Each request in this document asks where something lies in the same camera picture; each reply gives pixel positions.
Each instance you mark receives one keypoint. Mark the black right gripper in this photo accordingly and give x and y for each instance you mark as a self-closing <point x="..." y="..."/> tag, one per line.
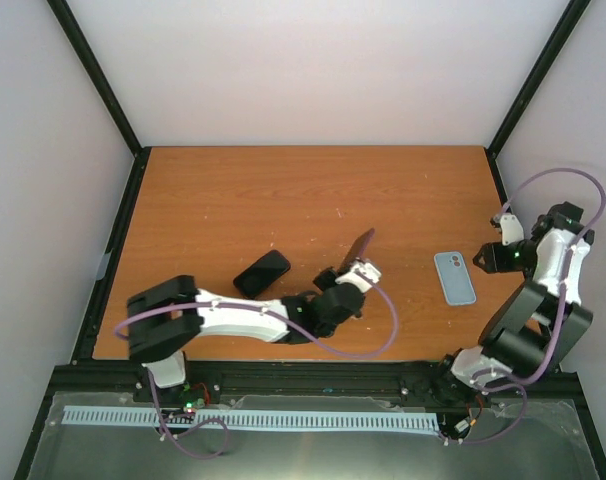
<point x="494" y="261"/>

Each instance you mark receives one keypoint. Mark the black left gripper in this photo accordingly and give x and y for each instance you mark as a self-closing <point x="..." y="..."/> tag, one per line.
<point x="321" y="280"/>

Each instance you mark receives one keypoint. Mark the light blue phone case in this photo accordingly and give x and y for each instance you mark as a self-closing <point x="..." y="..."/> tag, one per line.
<point x="454" y="279"/>

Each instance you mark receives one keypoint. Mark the pink phone black screen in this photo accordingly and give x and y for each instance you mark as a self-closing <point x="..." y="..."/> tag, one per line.
<point x="356" y="251"/>

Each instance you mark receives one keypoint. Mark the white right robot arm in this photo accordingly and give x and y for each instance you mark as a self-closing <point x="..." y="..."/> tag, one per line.
<point x="539" y="323"/>

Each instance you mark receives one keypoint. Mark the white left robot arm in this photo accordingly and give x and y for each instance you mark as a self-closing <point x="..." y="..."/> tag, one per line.
<point x="163" y="320"/>

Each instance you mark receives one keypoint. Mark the metal front plate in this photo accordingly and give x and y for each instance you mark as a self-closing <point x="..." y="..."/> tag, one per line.
<point x="507" y="439"/>

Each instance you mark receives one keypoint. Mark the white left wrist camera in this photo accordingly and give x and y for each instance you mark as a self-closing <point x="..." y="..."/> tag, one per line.
<point x="363" y="275"/>

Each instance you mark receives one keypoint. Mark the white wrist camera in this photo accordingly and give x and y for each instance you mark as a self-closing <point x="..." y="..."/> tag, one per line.
<point x="510" y="228"/>
<point x="363" y="275"/>

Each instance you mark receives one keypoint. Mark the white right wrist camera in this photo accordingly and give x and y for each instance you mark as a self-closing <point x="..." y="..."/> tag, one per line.
<point x="510" y="228"/>

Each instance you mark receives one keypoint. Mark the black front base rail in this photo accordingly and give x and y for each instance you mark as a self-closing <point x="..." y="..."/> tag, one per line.
<point x="418" y="383"/>

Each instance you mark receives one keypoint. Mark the black left table rail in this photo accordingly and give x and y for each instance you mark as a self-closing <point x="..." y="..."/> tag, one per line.
<point x="94" y="314"/>

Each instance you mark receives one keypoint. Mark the black right frame post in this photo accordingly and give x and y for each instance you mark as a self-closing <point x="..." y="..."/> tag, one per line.
<point x="553" y="46"/>

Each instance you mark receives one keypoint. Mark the black frame post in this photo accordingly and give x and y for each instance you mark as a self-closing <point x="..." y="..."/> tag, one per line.
<point x="83" y="50"/>
<point x="553" y="46"/>

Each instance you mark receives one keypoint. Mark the light blue slotted cable duct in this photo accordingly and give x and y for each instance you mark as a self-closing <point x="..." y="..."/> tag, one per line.
<point x="256" y="420"/>

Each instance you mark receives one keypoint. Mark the black left frame post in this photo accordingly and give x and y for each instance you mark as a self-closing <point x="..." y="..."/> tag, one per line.
<point x="83" y="50"/>

